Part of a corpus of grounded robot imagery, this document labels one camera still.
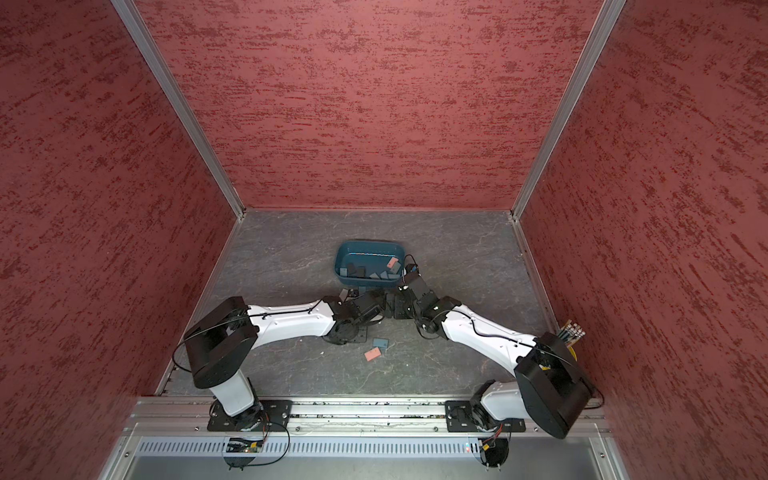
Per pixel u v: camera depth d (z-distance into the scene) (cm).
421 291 65
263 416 73
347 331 66
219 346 45
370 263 106
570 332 73
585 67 81
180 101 87
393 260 104
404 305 75
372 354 85
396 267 103
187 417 76
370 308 71
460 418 74
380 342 85
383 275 100
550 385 42
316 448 77
